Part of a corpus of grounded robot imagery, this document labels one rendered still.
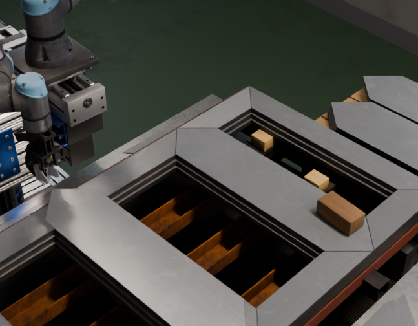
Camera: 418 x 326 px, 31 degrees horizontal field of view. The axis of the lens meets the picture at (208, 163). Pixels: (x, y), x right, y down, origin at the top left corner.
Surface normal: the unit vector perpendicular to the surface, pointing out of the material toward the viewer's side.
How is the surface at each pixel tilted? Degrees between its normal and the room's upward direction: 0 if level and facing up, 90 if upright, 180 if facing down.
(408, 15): 90
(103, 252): 0
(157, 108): 0
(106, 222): 0
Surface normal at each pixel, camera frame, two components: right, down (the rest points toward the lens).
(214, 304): 0.00, -0.77
